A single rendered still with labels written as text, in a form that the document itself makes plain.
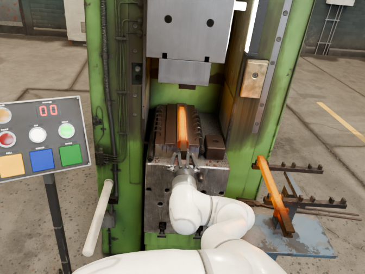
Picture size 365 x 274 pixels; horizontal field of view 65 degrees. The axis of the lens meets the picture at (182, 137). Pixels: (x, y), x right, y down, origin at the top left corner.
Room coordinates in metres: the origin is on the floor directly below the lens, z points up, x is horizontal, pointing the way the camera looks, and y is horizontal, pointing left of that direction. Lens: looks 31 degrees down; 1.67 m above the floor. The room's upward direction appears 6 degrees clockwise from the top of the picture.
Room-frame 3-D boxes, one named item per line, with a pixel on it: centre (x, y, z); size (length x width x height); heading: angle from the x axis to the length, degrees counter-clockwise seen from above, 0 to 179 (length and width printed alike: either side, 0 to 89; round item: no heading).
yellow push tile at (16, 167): (0.78, 0.60, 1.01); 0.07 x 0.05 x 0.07; 119
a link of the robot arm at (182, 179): (0.79, -0.03, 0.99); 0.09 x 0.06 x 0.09; 94
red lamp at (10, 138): (0.82, 0.62, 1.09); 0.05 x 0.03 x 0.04; 94
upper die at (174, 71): (1.28, 0.03, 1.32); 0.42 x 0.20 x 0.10; 4
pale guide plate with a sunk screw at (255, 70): (1.22, -0.29, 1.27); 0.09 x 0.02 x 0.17; 94
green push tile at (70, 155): (0.88, 0.42, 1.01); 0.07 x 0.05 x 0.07; 119
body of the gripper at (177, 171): (0.86, -0.02, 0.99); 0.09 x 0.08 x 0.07; 4
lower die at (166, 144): (1.28, 0.03, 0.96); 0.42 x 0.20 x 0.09; 4
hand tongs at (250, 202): (1.03, -0.60, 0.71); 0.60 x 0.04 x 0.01; 88
